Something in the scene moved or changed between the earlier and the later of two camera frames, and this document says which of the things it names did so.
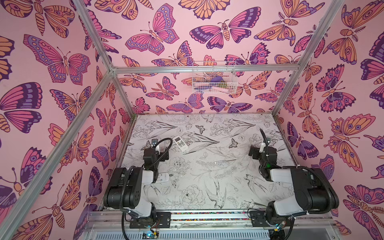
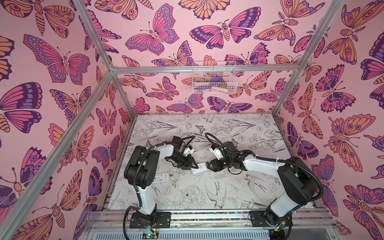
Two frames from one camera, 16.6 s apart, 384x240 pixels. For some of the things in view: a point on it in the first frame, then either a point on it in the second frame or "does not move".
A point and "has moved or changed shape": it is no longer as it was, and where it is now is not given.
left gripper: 162,157 → 188,164
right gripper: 267,153 → 214,163
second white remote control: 163,177 does not move
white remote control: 180,143 has moved or changed shape
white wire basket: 214,82 does not move
